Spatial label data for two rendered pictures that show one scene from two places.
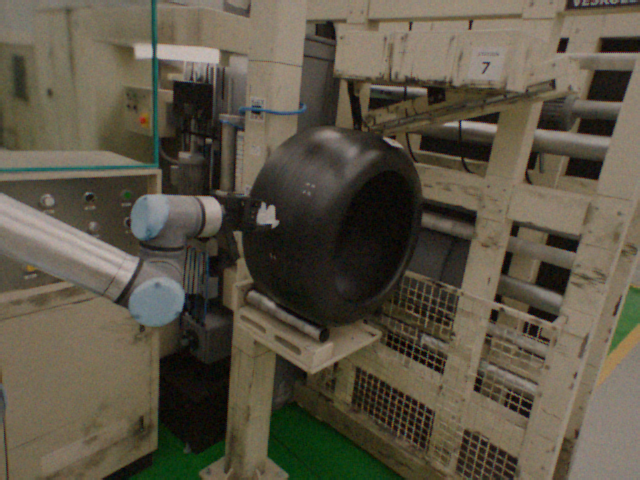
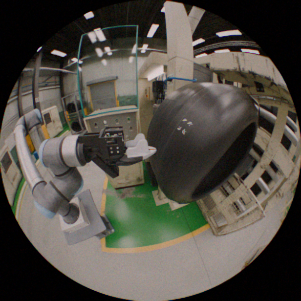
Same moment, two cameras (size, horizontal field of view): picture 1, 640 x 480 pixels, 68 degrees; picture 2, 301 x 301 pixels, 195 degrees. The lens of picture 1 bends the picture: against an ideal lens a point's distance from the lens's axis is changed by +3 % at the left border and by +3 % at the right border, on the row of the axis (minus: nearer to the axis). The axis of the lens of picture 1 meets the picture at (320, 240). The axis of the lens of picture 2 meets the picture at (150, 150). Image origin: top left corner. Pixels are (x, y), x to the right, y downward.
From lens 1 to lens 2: 100 cm
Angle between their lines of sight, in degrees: 36
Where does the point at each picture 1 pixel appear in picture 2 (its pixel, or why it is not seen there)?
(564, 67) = not seen: outside the picture
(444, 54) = (265, 65)
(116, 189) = (125, 117)
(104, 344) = not seen: hidden behind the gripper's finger
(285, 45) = (182, 51)
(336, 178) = (220, 118)
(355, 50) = (219, 58)
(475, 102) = (277, 98)
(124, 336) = not seen: hidden behind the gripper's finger
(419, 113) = (252, 94)
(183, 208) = (49, 151)
